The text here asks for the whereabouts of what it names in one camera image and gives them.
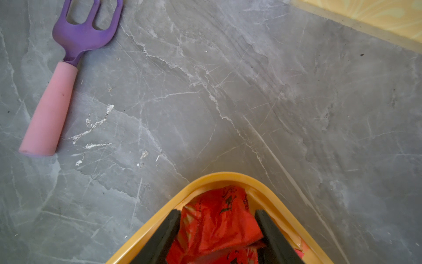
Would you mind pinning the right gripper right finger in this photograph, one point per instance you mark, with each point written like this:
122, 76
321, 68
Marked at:
277, 249

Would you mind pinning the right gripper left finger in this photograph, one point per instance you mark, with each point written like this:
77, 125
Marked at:
157, 248

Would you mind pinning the orange plastic storage box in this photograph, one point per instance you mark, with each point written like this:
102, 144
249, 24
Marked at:
259, 197

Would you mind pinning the purple pink garden fork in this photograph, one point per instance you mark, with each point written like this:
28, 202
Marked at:
44, 131

